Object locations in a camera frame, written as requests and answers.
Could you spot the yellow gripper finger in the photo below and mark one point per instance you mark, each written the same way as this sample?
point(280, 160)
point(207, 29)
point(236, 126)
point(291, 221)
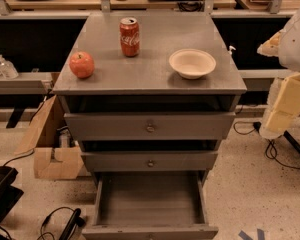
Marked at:
point(270, 47)
point(283, 106)

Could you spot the red coke can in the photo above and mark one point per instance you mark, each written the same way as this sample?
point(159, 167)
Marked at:
point(129, 36)

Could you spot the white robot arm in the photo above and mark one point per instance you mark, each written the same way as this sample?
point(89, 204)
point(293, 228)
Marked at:
point(289, 47)

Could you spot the grey drawer cabinet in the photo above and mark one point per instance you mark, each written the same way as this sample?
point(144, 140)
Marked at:
point(147, 82)

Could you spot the top grey drawer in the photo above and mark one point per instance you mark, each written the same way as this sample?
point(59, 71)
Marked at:
point(149, 126)

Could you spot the bottom grey drawer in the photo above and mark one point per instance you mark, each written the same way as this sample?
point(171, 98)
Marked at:
point(149, 206)

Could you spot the white pump bottle top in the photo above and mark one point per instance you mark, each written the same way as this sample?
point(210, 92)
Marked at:
point(231, 49)

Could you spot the black power adapter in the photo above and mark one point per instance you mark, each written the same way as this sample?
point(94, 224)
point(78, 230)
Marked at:
point(257, 126)

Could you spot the white paper bowl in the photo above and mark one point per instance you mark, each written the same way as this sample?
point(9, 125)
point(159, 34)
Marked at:
point(192, 64)

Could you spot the red apple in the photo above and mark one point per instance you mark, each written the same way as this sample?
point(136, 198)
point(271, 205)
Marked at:
point(81, 64)

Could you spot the cardboard box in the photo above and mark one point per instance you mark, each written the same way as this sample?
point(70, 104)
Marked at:
point(51, 161)

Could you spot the clear sanitizer bottle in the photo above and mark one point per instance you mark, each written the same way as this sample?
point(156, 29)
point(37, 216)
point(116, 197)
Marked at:
point(7, 69)

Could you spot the black chair base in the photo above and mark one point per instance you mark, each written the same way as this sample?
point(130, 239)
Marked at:
point(9, 195)

